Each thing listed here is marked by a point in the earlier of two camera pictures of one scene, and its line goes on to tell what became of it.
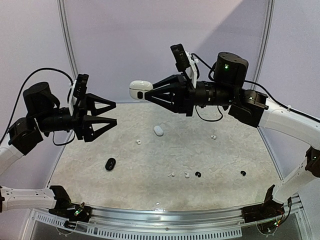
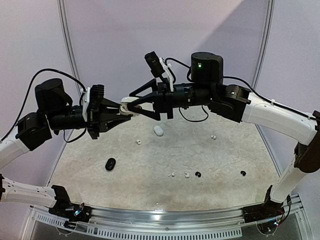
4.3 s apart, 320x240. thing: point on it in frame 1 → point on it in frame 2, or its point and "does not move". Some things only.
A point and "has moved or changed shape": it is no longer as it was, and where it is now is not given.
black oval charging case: (110, 164) does not move
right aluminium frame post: (265, 44) does not move
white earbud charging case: (138, 88) has moved or changed shape
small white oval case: (158, 131) does not move
